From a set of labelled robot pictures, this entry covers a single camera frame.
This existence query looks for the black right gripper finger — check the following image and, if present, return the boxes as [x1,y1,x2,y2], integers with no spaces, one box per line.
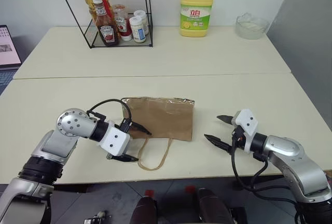
[204,133,234,155]
[216,115,236,125]

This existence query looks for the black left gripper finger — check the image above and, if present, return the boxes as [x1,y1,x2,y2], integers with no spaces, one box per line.
[129,121,153,135]
[112,153,140,163]

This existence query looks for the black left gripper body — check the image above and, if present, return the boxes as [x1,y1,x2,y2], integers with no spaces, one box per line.
[105,118,134,160]

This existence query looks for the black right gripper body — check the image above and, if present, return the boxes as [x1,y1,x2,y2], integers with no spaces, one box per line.
[229,120,246,154]

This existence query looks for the dark rounded shape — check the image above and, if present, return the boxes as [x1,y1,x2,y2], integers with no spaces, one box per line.
[196,187,234,224]
[129,196,158,224]

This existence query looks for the small metal floor object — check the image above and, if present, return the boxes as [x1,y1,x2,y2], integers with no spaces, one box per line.
[83,210,108,224]

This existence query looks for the clear glass bowl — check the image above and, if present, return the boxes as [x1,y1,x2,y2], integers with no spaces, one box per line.
[235,12,270,40]

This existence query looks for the white jar with label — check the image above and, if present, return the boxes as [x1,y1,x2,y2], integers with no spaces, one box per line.
[133,9,150,35]
[129,16,147,44]

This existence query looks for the dark ketchup bottle white cap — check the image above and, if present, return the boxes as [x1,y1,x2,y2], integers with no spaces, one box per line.
[91,0,121,47]

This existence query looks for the ketchup bottle red cap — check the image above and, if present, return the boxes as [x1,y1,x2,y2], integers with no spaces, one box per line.
[112,4,133,42]

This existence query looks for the yellow dish detergent bottle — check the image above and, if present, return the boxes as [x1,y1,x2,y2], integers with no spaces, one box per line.
[179,0,216,38]

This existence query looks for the open laptop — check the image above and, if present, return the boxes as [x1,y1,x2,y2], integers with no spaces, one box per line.
[0,24,23,95]

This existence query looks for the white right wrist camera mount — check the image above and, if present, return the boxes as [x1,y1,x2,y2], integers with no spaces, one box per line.
[231,108,259,153]

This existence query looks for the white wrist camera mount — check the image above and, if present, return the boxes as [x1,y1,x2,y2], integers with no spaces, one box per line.
[98,126,131,157]
[231,108,259,153]

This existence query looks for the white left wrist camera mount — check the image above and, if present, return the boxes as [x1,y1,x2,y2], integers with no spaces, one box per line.
[98,126,131,157]

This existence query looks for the brown paper bag with handles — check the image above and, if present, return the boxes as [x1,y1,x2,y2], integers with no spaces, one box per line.
[121,96,196,171]

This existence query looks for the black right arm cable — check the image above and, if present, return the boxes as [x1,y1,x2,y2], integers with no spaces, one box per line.
[231,130,271,191]

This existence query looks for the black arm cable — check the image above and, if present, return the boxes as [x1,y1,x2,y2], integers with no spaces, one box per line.
[231,130,271,191]
[86,99,133,131]

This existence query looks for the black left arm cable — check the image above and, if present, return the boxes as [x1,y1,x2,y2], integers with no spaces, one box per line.
[86,99,133,131]

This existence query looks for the black wire rack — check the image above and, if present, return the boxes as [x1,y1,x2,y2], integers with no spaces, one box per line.
[53,0,154,50]

